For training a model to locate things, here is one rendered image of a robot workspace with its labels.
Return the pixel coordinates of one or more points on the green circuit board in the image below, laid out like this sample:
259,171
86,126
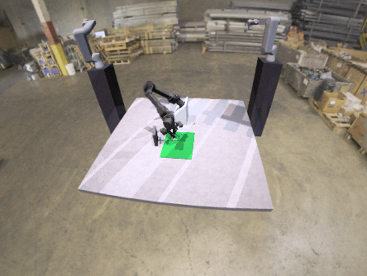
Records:
178,148

